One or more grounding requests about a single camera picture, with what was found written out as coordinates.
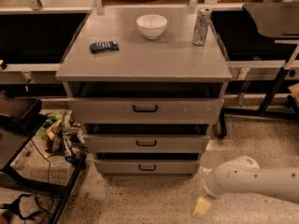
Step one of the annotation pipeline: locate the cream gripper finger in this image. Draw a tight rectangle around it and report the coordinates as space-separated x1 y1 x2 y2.
192 197 212 218

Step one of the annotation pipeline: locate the grey bottom drawer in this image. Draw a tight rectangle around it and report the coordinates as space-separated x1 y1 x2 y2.
94 160 200 175

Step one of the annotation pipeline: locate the grey drawer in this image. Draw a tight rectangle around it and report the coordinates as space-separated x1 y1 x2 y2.
84 134 209 153
94 160 200 175
67 98 223 124

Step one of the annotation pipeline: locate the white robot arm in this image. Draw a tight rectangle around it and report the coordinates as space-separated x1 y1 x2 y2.
192 156 299 218

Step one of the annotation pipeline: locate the grey middle drawer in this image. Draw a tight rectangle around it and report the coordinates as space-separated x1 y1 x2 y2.
84 134 209 153

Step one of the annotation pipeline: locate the grey drawer cabinet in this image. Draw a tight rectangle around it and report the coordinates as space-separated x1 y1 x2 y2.
55 5 234 179

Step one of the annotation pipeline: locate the grey top drawer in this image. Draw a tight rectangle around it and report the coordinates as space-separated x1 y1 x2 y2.
67 98 223 124

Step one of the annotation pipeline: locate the pile of snack bags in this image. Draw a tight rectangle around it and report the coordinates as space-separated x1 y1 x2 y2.
38 109 88 165

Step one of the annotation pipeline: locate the white bowl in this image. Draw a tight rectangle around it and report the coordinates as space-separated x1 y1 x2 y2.
136 14 167 39

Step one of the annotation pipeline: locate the silver drink can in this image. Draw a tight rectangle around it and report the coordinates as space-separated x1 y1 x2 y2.
192 8 211 46

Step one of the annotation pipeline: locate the black table left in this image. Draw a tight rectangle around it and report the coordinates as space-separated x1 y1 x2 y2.
0 113 88 224

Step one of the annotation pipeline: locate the black tray on table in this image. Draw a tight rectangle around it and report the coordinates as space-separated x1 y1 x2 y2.
0 90 42 133

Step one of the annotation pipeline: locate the black cable on floor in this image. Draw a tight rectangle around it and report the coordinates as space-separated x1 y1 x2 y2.
0 133 56 224

